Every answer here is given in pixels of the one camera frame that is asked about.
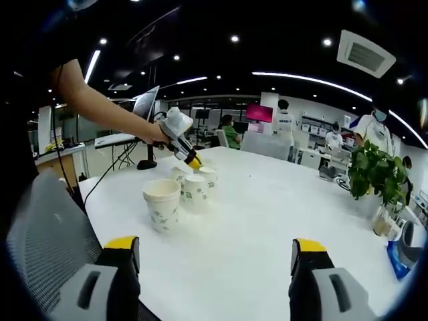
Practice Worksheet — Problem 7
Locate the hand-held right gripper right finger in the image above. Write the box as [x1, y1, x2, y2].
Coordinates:
[288, 237, 379, 321]

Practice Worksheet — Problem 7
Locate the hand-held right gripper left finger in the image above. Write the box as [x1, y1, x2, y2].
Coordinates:
[49, 235, 140, 321]

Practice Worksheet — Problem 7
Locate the white printed paper cup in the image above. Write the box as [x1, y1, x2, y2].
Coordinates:
[183, 174, 209, 215]
[169, 166, 188, 201]
[199, 166, 219, 201]
[142, 179, 182, 234]

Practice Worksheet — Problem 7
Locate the person's left hand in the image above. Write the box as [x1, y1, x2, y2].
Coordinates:
[138, 124, 172, 150]

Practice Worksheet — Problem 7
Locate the black monitor on stand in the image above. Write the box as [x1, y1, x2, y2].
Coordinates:
[195, 110, 210, 150]

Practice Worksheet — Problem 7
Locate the small white office chair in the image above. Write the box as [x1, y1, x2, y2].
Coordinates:
[215, 129, 231, 148]

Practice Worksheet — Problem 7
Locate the silver open laptop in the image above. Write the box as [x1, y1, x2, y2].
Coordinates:
[94, 85, 161, 150]

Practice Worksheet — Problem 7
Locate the black stand with round base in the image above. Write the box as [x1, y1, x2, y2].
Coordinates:
[136, 143, 158, 171]

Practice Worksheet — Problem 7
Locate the grey mesh office chair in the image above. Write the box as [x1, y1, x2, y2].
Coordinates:
[6, 169, 104, 315]

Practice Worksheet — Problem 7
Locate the pink lit monitor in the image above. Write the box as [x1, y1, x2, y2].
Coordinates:
[245, 102, 274, 123]

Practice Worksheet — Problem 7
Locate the white table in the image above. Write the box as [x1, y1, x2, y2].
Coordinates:
[78, 146, 419, 321]

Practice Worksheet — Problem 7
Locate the blue packet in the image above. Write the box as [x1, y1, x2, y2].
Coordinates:
[387, 240, 411, 281]

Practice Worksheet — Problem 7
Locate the glass plant vase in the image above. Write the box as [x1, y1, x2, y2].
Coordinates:
[371, 205, 393, 237]

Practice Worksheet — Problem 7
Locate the straight ceiling light strip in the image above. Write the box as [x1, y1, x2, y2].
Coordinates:
[84, 49, 101, 84]

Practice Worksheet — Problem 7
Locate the grey curved object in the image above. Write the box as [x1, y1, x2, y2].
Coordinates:
[399, 220, 424, 268]

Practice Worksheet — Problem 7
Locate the small grey device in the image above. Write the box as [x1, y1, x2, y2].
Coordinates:
[319, 165, 338, 182]

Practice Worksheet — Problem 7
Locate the wooden side desk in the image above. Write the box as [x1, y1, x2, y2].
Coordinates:
[35, 142, 90, 190]

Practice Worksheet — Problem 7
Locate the green leafy plant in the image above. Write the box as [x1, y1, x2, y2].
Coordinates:
[347, 139, 409, 215]

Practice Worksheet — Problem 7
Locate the long curved ceiling light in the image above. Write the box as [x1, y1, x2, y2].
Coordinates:
[251, 71, 372, 102]

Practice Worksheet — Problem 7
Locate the white ceiling air vent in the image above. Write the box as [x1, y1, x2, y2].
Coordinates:
[336, 29, 397, 80]

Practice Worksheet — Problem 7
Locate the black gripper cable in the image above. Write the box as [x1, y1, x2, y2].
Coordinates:
[83, 140, 161, 215]

